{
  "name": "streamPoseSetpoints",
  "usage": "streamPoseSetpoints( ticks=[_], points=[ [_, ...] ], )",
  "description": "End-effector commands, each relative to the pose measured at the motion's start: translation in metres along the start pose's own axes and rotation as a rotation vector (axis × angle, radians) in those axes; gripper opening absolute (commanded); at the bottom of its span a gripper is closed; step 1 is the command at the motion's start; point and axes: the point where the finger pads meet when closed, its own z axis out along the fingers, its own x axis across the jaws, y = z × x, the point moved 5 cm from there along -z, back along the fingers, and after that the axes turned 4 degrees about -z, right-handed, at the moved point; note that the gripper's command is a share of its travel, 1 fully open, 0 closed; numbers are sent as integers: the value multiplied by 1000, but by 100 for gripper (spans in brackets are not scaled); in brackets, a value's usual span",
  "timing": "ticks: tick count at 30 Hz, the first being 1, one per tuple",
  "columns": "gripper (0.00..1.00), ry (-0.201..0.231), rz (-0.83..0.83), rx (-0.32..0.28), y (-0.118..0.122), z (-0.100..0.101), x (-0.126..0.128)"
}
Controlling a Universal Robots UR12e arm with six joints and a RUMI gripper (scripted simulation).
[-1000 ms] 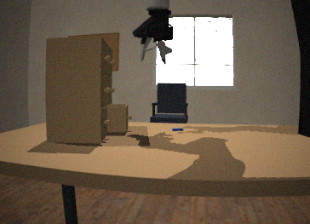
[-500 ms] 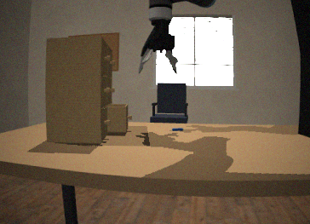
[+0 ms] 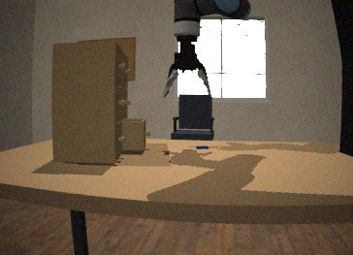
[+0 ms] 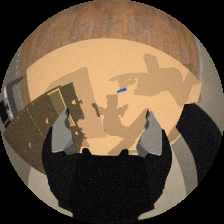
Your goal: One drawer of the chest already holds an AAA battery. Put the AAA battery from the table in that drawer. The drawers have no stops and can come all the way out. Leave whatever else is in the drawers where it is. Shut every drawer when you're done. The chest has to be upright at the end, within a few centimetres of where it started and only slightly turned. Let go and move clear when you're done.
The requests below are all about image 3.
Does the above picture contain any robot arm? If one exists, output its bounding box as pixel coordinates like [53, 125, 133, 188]
[174, 0, 251, 37]

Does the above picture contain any tan wooden chest of drawers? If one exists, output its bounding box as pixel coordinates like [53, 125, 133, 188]
[51, 42, 128, 163]

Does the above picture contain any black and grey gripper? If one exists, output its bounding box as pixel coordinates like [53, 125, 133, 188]
[163, 35, 211, 98]

